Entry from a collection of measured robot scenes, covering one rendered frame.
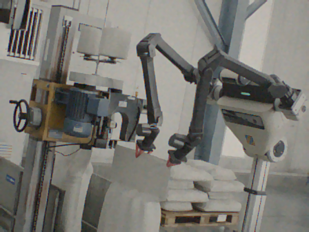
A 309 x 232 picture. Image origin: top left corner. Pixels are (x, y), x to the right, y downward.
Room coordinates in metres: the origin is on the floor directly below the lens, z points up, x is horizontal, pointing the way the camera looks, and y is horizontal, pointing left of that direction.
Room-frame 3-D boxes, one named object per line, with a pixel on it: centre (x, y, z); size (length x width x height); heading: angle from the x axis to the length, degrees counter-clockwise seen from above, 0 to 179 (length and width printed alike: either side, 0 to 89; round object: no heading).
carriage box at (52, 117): (3.16, 0.49, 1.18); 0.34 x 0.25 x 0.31; 128
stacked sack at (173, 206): (6.22, -0.29, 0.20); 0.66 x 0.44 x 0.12; 38
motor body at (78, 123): (2.95, 0.37, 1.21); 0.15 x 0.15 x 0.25
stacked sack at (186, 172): (6.10, -0.46, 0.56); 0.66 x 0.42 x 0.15; 128
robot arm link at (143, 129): (2.95, 0.00, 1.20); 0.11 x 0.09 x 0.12; 130
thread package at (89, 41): (3.25, 0.42, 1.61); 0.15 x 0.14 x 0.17; 38
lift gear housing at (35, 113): (3.03, 0.63, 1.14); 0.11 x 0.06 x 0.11; 38
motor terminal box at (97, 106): (2.91, 0.27, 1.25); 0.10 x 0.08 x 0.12; 153
